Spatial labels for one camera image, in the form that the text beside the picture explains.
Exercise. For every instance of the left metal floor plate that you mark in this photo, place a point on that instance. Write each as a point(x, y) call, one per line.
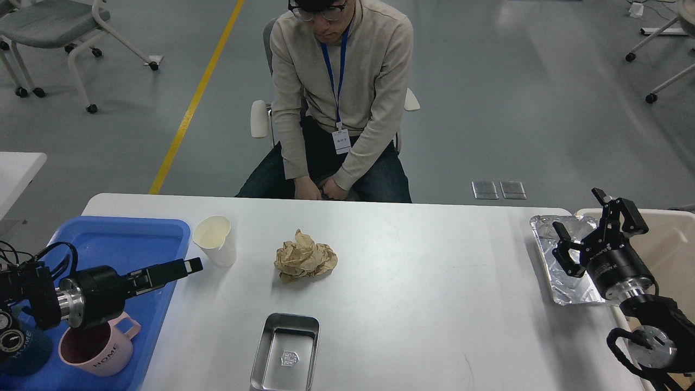
point(484, 190)

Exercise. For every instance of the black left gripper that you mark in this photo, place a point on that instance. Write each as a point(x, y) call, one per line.
point(90, 297)

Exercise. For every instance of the right metal floor plate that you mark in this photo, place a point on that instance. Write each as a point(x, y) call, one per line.
point(513, 190)

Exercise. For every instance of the seated man in beige sweater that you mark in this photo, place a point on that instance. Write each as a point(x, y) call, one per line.
point(341, 73)

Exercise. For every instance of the crumpled brown paper ball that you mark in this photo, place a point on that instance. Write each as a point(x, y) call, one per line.
point(303, 257)

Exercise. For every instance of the stainless steel rectangular tray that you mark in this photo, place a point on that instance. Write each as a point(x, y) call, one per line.
point(286, 353)

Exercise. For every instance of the white paper cup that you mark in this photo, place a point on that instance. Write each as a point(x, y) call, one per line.
point(213, 236)

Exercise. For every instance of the white side table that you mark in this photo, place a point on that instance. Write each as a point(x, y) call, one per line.
point(17, 171)

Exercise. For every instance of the beige plastic bin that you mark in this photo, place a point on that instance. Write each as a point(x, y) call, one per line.
point(667, 250)

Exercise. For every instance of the metal floor plate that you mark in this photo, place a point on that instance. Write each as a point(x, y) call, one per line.
point(513, 190)
point(484, 190)

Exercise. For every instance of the grey wheeled chair left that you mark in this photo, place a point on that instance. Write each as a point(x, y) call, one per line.
point(55, 24)

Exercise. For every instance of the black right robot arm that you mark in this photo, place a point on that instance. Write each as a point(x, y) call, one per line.
point(663, 343)

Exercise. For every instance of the blue plastic tray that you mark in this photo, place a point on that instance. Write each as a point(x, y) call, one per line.
point(125, 244)

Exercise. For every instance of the pink HOME mug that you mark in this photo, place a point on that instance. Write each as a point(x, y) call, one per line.
point(102, 350)

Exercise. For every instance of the aluminium foil tray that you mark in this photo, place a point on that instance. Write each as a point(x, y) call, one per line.
point(565, 290)

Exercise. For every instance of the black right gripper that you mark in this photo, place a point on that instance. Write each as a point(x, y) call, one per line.
point(610, 260)

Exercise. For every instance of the white power adapter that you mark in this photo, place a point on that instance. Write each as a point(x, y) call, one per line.
point(636, 10)

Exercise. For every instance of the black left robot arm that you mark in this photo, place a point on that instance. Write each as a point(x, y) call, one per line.
point(37, 283)

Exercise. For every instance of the dark blue HOME mug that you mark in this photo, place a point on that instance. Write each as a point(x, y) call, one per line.
point(32, 356)

